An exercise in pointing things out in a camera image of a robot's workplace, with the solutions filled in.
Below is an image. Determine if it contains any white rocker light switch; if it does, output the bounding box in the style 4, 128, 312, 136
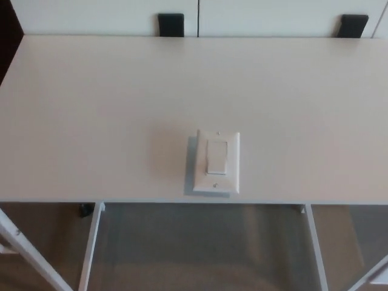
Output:
192, 129, 241, 196

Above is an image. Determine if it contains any white cabinet door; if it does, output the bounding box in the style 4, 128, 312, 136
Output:
198, 0, 383, 39
23, 0, 199, 38
373, 0, 388, 39

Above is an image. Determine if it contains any grey switch base plate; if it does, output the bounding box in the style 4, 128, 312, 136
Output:
182, 135, 241, 198

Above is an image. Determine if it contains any white metal table leg frame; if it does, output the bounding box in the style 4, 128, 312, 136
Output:
0, 202, 107, 291
295, 203, 388, 291

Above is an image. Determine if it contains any right black clamp bracket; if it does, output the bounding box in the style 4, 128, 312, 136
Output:
334, 13, 369, 39

